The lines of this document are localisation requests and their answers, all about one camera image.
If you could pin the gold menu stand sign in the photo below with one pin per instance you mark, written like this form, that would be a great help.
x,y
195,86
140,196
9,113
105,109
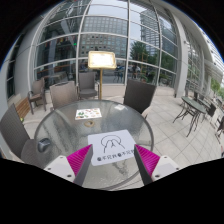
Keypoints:
x,y
101,60

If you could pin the brown wicker chair behind table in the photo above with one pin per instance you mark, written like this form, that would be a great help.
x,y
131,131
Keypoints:
x,y
63,93

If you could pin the colourful menu card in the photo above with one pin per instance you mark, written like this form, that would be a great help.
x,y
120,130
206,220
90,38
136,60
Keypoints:
x,y
88,113

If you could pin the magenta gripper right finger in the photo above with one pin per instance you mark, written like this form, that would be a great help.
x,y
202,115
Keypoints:
x,y
153,167

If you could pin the small round table centre cap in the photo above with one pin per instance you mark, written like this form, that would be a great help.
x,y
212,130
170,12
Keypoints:
x,y
89,123

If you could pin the brown wicker chair far left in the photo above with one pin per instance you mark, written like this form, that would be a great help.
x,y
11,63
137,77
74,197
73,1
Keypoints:
x,y
37,93

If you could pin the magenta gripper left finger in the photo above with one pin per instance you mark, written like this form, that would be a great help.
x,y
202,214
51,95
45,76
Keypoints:
x,y
73,167

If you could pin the brown wicker chair back centre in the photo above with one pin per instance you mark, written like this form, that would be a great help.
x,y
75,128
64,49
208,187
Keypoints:
x,y
87,85

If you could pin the white paper mouse outline sheet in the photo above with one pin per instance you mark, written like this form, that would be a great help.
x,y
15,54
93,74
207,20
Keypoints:
x,y
111,147

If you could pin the dark outdoor table right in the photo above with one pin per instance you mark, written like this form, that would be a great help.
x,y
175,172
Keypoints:
x,y
193,108

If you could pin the brown wicker chair near left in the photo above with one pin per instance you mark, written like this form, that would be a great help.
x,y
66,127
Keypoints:
x,y
17,138

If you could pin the round glass table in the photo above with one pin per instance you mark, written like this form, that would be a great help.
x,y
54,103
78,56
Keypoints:
x,y
67,135

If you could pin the wooden bench left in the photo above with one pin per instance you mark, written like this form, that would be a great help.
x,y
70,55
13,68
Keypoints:
x,y
22,107

